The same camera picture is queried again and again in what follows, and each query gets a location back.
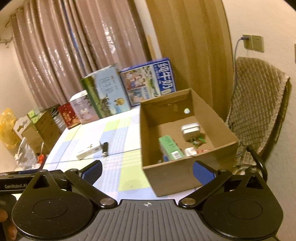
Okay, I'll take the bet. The green snack wrapper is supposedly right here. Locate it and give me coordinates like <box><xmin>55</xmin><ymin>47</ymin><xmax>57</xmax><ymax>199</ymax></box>
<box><xmin>190</xmin><ymin>137</ymin><xmax>206</xmax><ymax>149</ymax></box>

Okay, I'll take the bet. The green white medicine box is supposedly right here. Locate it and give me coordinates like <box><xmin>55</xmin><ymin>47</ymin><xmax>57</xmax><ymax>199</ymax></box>
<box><xmin>159</xmin><ymin>135</ymin><xmax>185</xmax><ymax>162</ymax></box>

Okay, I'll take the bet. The white knitted cloth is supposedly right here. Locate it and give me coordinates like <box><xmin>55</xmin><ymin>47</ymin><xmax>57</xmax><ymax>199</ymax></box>
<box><xmin>184</xmin><ymin>147</ymin><xmax>197</xmax><ymax>157</ymax></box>

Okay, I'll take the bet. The white flat medicine box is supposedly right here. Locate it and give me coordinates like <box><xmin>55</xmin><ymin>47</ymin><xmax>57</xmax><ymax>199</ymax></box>
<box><xmin>76</xmin><ymin>143</ymin><xmax>102</xmax><ymax>160</ymax></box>

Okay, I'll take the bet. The black lighter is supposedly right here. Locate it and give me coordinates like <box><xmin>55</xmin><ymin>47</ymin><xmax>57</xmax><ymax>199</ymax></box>
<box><xmin>102</xmin><ymin>142</ymin><xmax>109</xmax><ymax>157</ymax></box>

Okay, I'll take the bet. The checkered table cloth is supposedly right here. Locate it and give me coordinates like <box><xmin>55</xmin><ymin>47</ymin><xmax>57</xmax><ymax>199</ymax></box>
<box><xmin>43</xmin><ymin>106</ymin><xmax>200</xmax><ymax>204</ymax></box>

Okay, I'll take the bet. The small tin can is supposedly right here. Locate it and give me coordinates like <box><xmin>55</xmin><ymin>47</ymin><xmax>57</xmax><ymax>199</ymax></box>
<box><xmin>181</xmin><ymin>123</ymin><xmax>200</xmax><ymax>141</ymax></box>

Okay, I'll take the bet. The open cardboard box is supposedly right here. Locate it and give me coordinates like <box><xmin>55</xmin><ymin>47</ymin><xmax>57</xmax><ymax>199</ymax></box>
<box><xmin>139</xmin><ymin>89</ymin><xmax>239</xmax><ymax>197</ymax></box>

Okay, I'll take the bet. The brown cardboard boxes stack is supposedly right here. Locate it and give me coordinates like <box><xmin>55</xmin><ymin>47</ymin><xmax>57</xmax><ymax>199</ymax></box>
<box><xmin>23</xmin><ymin>110</ymin><xmax>62</xmax><ymax>155</ymax></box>

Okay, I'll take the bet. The red gift box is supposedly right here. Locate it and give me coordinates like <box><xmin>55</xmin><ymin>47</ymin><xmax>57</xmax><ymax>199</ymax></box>
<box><xmin>58</xmin><ymin>102</ymin><xmax>81</xmax><ymax>129</ymax></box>

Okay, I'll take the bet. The white humidifier box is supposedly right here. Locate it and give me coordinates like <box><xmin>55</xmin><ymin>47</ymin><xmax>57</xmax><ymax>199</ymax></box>
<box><xmin>69</xmin><ymin>90</ymin><xmax>99</xmax><ymax>125</ymax></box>

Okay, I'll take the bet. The green milk carton box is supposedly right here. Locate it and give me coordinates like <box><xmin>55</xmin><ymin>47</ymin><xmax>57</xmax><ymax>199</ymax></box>
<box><xmin>80</xmin><ymin>64</ymin><xmax>131</xmax><ymax>118</ymax></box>

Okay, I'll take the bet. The quilted beige chair cover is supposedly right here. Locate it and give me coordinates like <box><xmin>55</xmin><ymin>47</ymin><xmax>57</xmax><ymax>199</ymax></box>
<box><xmin>227</xmin><ymin>57</ymin><xmax>290</xmax><ymax>167</ymax></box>

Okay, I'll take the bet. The blue milk carton box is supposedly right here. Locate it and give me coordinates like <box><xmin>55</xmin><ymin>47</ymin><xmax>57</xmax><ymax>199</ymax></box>
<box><xmin>119</xmin><ymin>58</ymin><xmax>176</xmax><ymax>106</ymax></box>

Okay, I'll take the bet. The pink shiny curtain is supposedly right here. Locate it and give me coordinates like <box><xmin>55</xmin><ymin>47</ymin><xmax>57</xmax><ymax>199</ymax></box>
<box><xmin>10</xmin><ymin>1</ymin><xmax>151</xmax><ymax>108</ymax></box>

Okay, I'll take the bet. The brown curtain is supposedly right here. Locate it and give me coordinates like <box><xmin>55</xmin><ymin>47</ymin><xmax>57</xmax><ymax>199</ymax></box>
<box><xmin>147</xmin><ymin>1</ymin><xmax>233</xmax><ymax>119</ymax></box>

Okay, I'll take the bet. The grey charger cable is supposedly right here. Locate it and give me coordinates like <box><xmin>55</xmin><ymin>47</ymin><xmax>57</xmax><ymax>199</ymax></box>
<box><xmin>229</xmin><ymin>37</ymin><xmax>246</xmax><ymax>130</ymax></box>

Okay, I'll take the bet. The wall socket with plug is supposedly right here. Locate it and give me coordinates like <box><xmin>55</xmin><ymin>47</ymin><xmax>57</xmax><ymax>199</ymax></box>
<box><xmin>242</xmin><ymin>35</ymin><xmax>253</xmax><ymax>50</ymax></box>

